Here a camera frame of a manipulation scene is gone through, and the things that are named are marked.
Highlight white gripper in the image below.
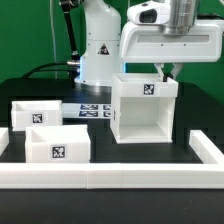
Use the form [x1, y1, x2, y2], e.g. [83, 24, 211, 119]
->
[120, 20, 223, 81]

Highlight white drawer cabinet frame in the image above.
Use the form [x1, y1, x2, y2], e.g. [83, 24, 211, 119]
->
[110, 73, 178, 144]

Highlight white drawer box front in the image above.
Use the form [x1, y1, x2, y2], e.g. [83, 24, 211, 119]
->
[25, 125, 91, 163]

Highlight white drawer box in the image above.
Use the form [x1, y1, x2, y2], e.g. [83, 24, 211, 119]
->
[25, 125, 91, 163]
[11, 100, 62, 131]

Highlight white marker sheet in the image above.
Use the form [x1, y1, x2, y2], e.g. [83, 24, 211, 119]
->
[62, 103, 111, 119]

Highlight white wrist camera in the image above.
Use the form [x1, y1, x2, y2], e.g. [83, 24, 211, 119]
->
[127, 0, 171, 25]

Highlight white right border wall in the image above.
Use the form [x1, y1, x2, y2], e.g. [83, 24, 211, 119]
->
[189, 130, 224, 165]

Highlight white border wall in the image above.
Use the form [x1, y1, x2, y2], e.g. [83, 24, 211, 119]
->
[0, 163, 224, 189]
[189, 130, 224, 165]
[0, 128, 9, 156]

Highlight grey hanging cable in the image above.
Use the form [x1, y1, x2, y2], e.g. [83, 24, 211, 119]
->
[49, 0, 58, 80]

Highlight black cable at base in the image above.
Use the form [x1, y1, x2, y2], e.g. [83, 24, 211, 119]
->
[22, 61, 81, 80]

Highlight white front border wall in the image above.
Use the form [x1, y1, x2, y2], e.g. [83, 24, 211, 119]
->
[0, 163, 224, 189]

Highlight white left border wall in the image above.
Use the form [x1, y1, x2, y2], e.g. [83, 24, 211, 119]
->
[0, 128, 9, 156]

